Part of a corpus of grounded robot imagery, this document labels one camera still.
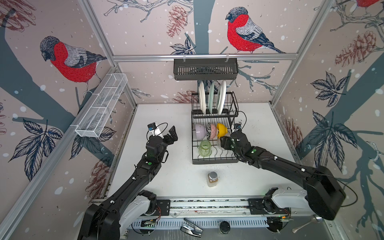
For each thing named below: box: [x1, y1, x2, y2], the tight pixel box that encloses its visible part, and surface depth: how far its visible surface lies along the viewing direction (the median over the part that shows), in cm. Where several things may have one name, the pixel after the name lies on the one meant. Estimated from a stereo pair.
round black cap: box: [219, 221, 231, 235], surface depth 62 cm
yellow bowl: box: [216, 123, 228, 139], surface depth 95 cm
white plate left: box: [198, 81, 206, 115], surface depth 79 cm
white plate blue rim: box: [217, 80, 227, 115], surface depth 77 cm
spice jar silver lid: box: [207, 171, 218, 188], surface depth 76 cm
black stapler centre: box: [180, 218, 204, 238], surface depth 68 cm
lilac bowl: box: [195, 123, 206, 140], surface depth 94 cm
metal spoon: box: [292, 217, 318, 234], surface depth 69 cm
